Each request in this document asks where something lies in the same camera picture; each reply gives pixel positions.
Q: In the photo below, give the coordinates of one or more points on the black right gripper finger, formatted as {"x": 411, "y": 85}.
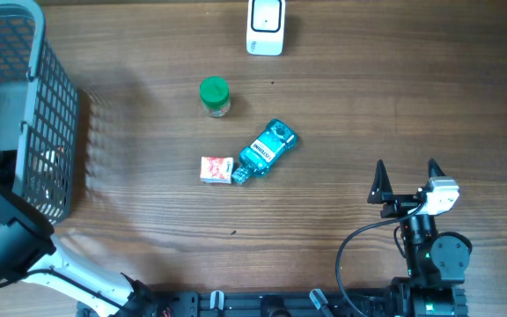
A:
{"x": 434, "y": 170}
{"x": 381, "y": 189}

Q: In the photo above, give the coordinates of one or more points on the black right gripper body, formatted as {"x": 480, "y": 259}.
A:
{"x": 400, "y": 205}

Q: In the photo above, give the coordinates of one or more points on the blue mouthwash bottle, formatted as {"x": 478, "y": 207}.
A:
{"x": 264, "y": 151}

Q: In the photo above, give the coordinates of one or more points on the red white small box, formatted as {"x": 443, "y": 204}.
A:
{"x": 216, "y": 170}

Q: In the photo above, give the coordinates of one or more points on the green lid jar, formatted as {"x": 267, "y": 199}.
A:
{"x": 215, "y": 96}

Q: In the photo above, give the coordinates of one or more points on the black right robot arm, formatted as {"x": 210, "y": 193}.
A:
{"x": 436, "y": 261}

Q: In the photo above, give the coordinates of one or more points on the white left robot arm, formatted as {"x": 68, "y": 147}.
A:
{"x": 30, "y": 253}

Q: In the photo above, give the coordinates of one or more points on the white barcode scanner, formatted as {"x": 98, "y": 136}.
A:
{"x": 265, "y": 27}

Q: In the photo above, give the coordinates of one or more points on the grey plastic mesh basket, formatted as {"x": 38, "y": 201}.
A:
{"x": 39, "y": 111}

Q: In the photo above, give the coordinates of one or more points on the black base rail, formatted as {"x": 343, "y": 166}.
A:
{"x": 314, "y": 303}

